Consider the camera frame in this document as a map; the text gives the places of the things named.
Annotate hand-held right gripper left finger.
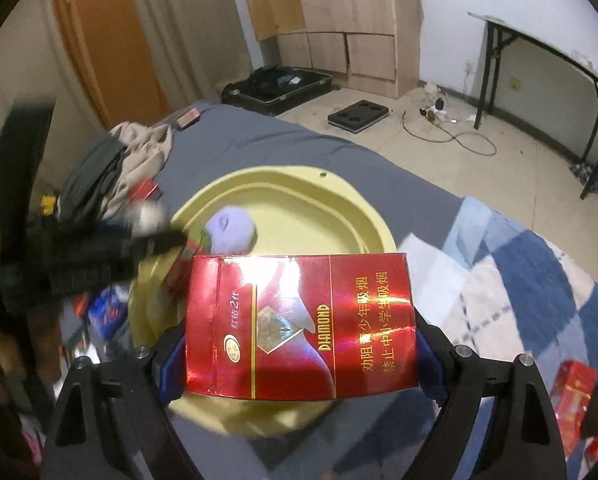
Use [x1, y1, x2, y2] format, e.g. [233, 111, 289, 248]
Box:
[39, 322, 204, 480]

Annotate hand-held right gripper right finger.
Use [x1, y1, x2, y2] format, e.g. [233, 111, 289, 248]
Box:
[413, 307, 570, 480]

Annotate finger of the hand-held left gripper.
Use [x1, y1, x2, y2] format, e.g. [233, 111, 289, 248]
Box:
[124, 202, 190, 267]

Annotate pale purple foam piece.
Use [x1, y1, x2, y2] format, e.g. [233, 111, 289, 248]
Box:
[202, 206, 257, 255]

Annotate red cigarette carton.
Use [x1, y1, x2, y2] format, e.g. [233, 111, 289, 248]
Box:
[185, 252, 420, 402]

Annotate yellow plastic basin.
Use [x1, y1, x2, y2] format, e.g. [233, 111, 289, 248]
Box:
[129, 165, 398, 438]

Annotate glittery red carton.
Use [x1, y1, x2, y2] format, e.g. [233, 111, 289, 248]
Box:
[549, 360, 598, 456]

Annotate blue packet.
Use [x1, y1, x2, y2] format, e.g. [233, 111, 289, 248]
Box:
[86, 285, 130, 341]

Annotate beige clothes pile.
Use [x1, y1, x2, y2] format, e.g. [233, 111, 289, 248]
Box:
[96, 121, 174, 221]

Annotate blue white checked blanket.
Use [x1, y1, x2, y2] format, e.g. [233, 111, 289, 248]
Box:
[259, 195, 598, 480]

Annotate black open suitcase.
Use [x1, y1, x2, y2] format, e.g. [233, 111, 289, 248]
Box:
[220, 65, 340, 117]

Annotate orange wooden door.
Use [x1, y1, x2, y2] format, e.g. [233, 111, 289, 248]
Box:
[49, 0, 172, 131]

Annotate beige curtain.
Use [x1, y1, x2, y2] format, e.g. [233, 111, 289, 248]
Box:
[124, 0, 254, 106]

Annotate black foam tray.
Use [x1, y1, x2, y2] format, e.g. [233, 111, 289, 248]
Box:
[327, 100, 390, 135]

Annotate wooden cabinet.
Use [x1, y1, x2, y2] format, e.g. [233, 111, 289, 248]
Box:
[236, 0, 424, 100]

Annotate black folding table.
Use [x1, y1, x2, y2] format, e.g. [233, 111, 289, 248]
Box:
[467, 11, 598, 200]

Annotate black floor cable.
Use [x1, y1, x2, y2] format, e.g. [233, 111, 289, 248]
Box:
[401, 110, 498, 157]

